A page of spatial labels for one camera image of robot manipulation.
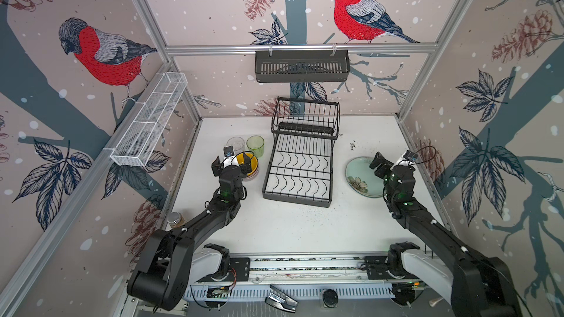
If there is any yellow bowl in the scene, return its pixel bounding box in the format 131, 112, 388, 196
235, 151, 259, 178

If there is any lilac ceramic bowl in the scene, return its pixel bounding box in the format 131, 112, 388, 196
244, 166, 259, 181

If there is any green glass tumbler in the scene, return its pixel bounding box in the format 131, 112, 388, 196
246, 135, 265, 158

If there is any clear glass tumbler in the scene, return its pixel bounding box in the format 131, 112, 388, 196
226, 136, 245, 155

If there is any pale green plate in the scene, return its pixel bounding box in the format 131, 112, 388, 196
345, 156, 384, 198

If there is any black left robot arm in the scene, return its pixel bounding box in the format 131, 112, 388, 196
126, 154, 252, 311

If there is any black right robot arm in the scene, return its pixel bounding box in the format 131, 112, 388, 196
370, 151, 522, 316

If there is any black two-tier dish rack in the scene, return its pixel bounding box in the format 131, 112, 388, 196
262, 98, 340, 208

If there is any black round knob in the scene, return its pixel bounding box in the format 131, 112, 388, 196
321, 289, 339, 309

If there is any metal spoon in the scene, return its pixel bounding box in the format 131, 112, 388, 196
429, 297, 444, 308

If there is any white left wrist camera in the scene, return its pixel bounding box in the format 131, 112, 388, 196
222, 145, 239, 167

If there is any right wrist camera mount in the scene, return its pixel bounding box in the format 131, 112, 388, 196
394, 150, 419, 166

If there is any white wire mesh shelf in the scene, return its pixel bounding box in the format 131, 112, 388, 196
110, 72, 187, 167

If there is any black hanging wall basket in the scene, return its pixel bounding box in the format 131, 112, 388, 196
255, 50, 350, 83

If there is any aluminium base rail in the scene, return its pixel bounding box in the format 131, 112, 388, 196
184, 252, 428, 305

